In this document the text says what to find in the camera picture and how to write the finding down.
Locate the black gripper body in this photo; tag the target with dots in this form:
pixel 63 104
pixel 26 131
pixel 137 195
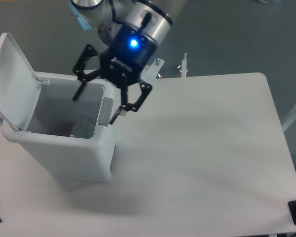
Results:
pixel 124 60

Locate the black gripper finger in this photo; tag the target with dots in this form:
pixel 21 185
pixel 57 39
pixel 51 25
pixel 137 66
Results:
pixel 88 52
pixel 125 106

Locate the clear plastic water bottle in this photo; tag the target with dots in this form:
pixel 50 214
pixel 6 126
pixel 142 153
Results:
pixel 82 128

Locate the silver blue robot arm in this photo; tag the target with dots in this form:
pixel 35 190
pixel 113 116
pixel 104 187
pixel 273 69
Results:
pixel 143 24

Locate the white trash can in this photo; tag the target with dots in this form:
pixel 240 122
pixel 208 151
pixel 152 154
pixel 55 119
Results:
pixel 38 113

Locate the white bracket with bolt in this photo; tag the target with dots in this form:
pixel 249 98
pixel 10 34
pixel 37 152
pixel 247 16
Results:
pixel 182 68

